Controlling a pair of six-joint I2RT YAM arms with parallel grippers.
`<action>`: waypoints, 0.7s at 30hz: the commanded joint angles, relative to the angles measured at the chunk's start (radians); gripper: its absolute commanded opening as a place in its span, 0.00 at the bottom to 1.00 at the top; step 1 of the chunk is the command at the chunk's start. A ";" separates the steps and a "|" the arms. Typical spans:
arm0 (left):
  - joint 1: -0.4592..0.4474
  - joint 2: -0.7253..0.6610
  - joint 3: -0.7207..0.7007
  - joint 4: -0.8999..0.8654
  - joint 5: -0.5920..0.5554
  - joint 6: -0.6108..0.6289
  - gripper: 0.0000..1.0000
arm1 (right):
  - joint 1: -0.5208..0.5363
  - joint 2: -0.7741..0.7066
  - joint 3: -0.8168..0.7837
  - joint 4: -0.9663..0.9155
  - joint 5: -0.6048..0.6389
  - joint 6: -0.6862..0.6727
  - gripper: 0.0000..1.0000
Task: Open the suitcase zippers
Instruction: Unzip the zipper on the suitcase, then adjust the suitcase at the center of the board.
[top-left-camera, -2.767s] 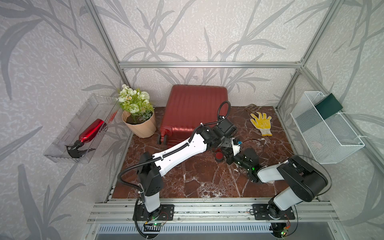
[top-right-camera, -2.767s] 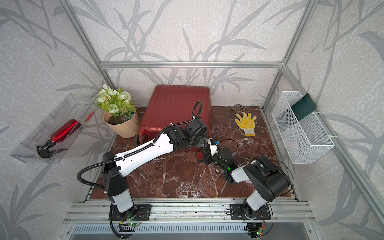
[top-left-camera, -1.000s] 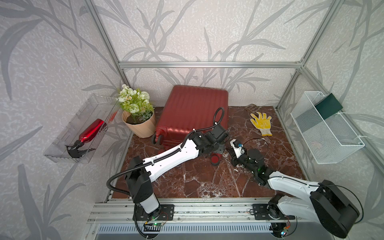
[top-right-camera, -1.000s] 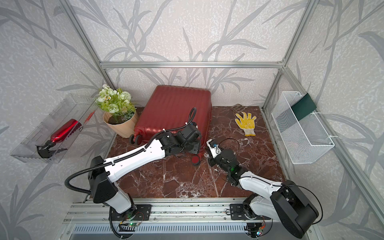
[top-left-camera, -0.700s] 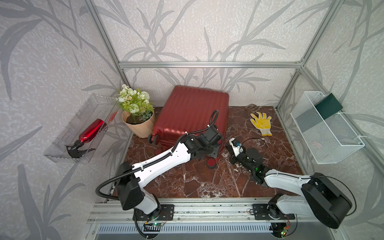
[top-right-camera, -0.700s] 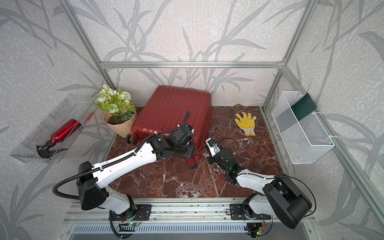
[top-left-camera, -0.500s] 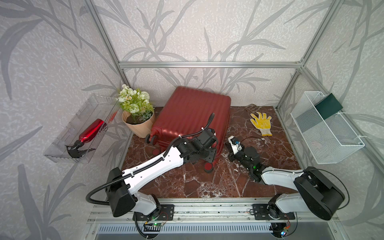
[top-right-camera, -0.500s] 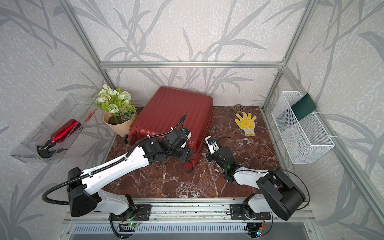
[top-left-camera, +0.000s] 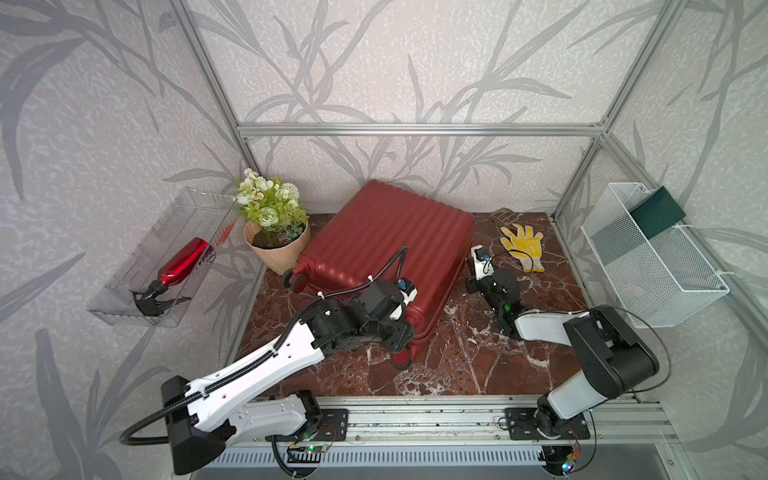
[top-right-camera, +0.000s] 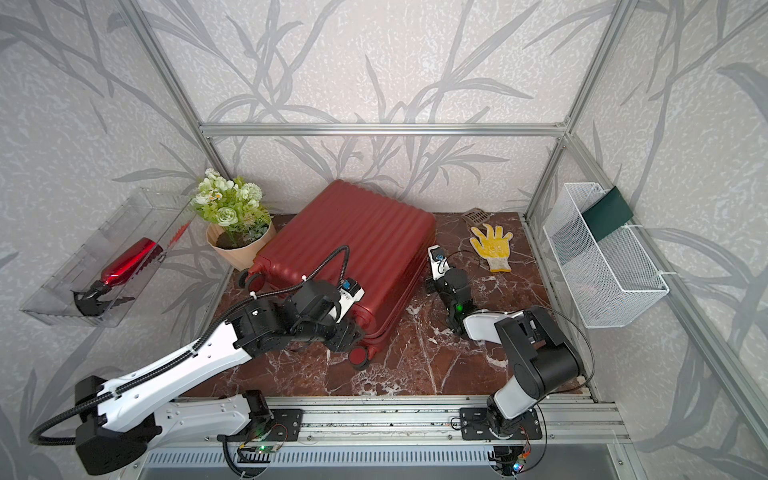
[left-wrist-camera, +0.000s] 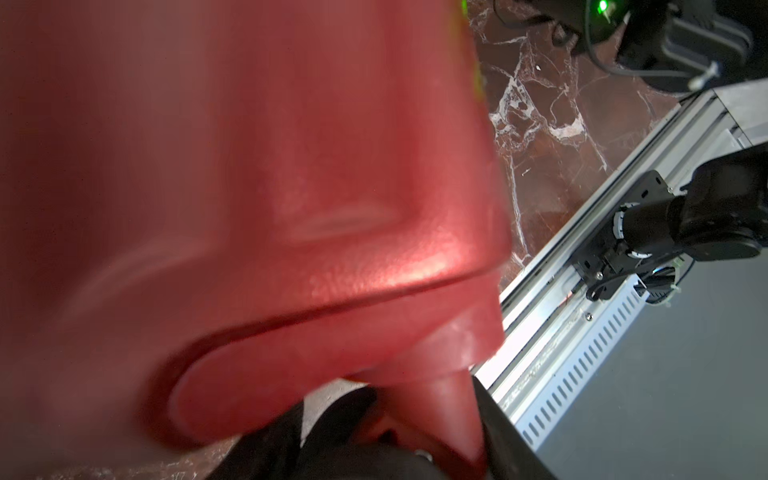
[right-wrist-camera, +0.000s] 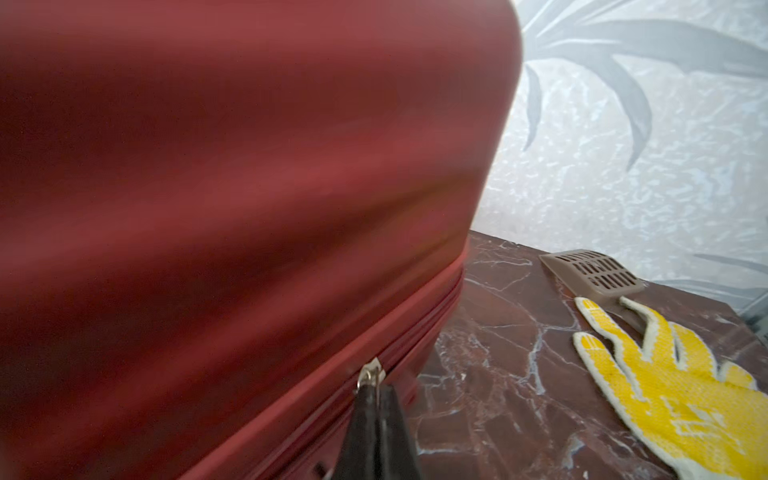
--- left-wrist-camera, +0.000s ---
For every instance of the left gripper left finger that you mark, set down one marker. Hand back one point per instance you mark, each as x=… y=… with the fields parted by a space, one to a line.
x=269 y=453

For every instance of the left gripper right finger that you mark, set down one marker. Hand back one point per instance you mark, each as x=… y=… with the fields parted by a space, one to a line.
x=509 y=456

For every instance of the red hard-shell suitcase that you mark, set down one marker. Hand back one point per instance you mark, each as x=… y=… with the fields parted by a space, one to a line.
x=210 y=209

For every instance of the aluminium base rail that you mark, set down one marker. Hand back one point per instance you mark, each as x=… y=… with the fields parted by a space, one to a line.
x=694 y=191

